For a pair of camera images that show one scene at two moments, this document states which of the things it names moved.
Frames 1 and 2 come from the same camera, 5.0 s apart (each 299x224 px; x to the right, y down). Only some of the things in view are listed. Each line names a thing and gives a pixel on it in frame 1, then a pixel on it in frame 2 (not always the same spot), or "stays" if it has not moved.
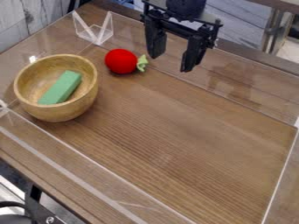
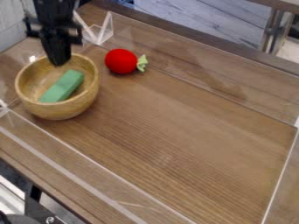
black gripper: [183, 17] → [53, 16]
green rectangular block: [61, 88] stays
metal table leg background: [276, 30] stays
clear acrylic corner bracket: [96, 33] stays
